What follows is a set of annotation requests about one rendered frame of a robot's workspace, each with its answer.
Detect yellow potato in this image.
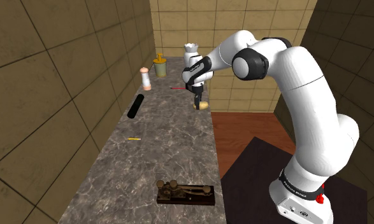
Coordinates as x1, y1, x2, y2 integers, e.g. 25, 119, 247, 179
192, 101, 210, 111

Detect white vase with crown rim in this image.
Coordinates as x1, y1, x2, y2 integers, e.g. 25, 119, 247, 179
183, 43, 199, 67

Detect green jar with yellow pump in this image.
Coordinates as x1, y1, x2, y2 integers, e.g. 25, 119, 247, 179
153, 53, 168, 78

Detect white and tan pepper mill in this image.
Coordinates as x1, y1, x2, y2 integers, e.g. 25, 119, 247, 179
140, 67, 152, 92

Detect black oblong remote control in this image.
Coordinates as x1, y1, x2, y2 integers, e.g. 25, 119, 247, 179
127, 94, 145, 119

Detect brass telegraph key on base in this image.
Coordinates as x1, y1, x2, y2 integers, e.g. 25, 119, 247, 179
156, 179, 216, 206

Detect dark robot stand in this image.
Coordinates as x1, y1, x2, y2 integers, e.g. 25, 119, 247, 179
220, 136, 368, 224

